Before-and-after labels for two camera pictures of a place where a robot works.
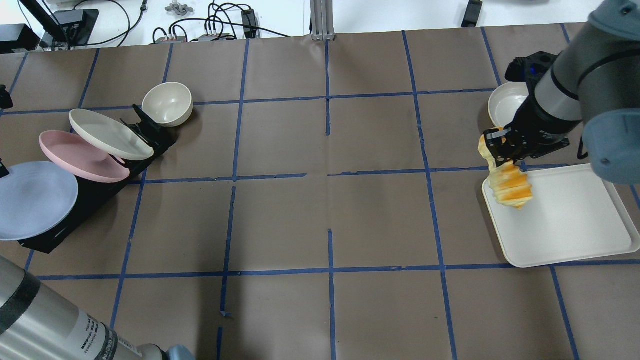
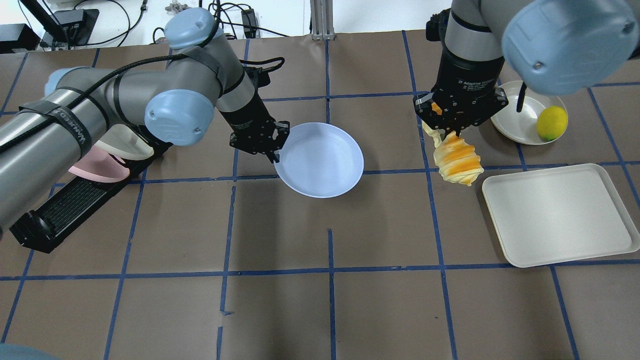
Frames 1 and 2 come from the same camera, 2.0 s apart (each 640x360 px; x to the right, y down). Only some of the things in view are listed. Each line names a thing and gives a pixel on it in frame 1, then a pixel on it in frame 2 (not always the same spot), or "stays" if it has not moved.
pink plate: (78, 158) stays
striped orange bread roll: (507, 181) → (455, 158)
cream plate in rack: (109, 136) stays
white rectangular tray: (573, 215) stays
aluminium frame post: (322, 20) stays
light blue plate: (35, 198) → (320, 160)
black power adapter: (249, 23) stays
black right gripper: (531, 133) → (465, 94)
